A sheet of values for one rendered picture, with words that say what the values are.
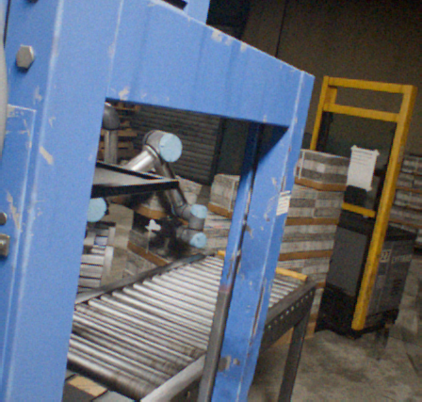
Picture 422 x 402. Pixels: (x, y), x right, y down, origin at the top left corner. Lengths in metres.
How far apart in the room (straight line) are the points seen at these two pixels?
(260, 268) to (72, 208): 0.58
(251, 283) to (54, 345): 0.56
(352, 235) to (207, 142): 6.54
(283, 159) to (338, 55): 8.98
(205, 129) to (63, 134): 10.14
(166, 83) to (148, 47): 0.05
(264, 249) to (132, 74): 0.55
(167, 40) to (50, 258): 0.24
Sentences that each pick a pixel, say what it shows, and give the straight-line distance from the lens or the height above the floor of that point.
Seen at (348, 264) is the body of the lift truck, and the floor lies 0.49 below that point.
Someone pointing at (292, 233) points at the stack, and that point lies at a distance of 3.55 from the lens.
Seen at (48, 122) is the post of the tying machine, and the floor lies 1.43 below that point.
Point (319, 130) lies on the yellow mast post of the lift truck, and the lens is 4.37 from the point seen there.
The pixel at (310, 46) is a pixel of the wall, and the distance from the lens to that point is 10.07.
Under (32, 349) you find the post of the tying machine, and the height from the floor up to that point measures 1.24.
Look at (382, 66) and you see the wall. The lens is 9.75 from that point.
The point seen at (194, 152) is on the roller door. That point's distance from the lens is 10.67.
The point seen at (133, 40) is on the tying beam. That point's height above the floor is 1.51.
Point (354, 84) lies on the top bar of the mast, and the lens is 4.25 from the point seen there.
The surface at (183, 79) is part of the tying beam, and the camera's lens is 0.59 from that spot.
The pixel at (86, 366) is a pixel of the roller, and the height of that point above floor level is 0.79.
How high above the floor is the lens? 1.46
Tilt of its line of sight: 8 degrees down
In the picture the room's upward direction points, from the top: 10 degrees clockwise
